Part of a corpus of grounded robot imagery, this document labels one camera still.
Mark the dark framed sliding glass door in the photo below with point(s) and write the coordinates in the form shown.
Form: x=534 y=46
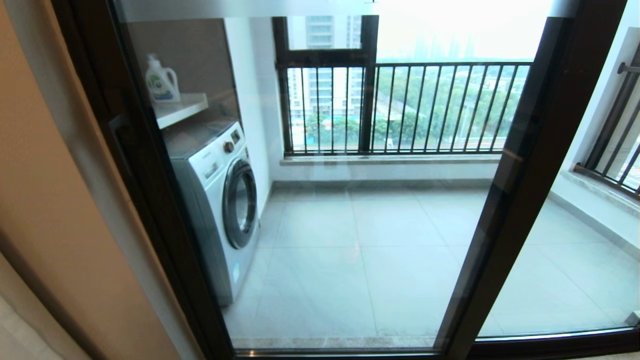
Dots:
x=74 y=50

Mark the long stone window sill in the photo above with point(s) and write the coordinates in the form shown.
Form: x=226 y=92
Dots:
x=390 y=159

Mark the white front-load washing machine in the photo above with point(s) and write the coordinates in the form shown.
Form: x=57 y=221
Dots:
x=215 y=200

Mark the long black balcony railing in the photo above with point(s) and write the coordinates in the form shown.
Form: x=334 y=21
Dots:
x=450 y=64

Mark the white detergent bottle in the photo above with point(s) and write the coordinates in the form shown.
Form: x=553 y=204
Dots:
x=162 y=82

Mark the short stone window sill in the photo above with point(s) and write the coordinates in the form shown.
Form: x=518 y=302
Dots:
x=600 y=192

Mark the dark brown fixed glass door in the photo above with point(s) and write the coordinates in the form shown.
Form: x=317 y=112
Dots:
x=550 y=342

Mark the white wall shelf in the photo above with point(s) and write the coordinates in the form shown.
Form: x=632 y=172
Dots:
x=180 y=110

